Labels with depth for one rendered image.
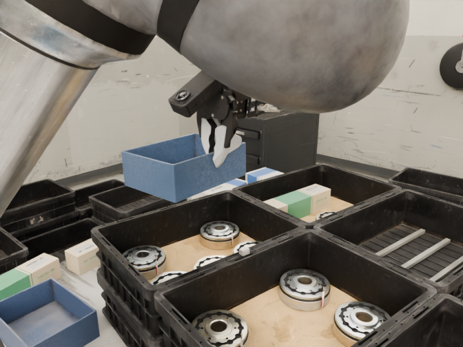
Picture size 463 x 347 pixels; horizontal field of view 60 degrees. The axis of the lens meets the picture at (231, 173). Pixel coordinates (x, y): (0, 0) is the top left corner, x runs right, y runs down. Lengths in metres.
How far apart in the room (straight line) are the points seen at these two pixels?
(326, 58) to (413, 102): 3.83
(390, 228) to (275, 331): 0.55
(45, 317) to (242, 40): 1.00
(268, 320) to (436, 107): 3.33
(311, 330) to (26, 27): 0.71
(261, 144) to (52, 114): 2.05
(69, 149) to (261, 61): 3.78
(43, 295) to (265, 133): 1.49
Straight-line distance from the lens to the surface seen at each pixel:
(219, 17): 0.17
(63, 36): 0.20
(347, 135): 4.30
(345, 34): 0.18
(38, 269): 1.20
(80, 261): 1.23
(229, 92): 0.70
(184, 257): 1.01
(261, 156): 2.28
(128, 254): 0.98
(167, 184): 0.72
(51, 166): 3.89
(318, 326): 0.82
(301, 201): 1.19
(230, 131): 0.71
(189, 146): 0.92
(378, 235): 1.17
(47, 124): 0.25
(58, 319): 1.10
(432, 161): 4.05
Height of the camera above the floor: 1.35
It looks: 19 degrees down
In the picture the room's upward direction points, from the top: straight up
